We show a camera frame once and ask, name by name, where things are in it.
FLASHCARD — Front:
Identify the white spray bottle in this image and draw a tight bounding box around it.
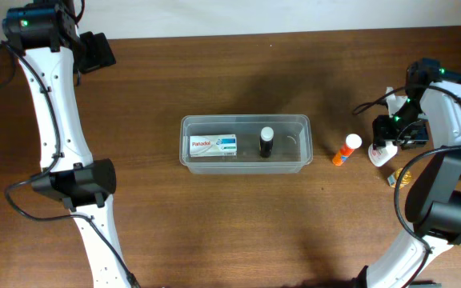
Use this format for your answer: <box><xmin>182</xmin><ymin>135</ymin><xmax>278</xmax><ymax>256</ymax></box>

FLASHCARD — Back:
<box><xmin>367</xmin><ymin>142</ymin><xmax>399</xmax><ymax>167</ymax></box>

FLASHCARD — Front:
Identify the black bottle white cap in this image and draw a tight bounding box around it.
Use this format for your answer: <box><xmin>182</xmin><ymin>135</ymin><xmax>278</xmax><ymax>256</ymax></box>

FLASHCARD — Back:
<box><xmin>259</xmin><ymin>126</ymin><xmax>275</xmax><ymax>158</ymax></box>

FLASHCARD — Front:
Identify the white Panadol medicine box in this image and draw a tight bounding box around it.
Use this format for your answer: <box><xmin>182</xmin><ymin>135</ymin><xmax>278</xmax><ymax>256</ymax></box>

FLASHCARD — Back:
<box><xmin>189</xmin><ymin>134</ymin><xmax>238</xmax><ymax>158</ymax></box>

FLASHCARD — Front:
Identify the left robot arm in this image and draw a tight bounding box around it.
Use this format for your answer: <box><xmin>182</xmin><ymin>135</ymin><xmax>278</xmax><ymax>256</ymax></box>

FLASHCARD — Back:
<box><xmin>2</xmin><ymin>1</ymin><xmax>139</xmax><ymax>287</ymax></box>

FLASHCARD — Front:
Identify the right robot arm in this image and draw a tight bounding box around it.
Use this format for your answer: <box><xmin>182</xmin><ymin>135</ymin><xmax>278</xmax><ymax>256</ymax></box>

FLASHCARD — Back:
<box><xmin>352</xmin><ymin>58</ymin><xmax>461</xmax><ymax>287</ymax></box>

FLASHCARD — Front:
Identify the clear plastic container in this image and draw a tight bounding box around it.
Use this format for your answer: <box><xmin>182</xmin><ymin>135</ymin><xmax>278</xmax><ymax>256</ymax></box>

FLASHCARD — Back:
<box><xmin>179</xmin><ymin>114</ymin><xmax>313</xmax><ymax>174</ymax></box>

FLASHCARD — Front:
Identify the orange tube white cap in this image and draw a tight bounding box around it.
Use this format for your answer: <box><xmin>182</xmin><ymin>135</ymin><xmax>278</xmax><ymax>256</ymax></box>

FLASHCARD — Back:
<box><xmin>332</xmin><ymin>134</ymin><xmax>363</xmax><ymax>166</ymax></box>

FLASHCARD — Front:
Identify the small gold lid jar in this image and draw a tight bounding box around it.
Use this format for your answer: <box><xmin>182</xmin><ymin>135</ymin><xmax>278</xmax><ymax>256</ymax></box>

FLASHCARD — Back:
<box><xmin>387</xmin><ymin>168</ymin><xmax>412</xmax><ymax>188</ymax></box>

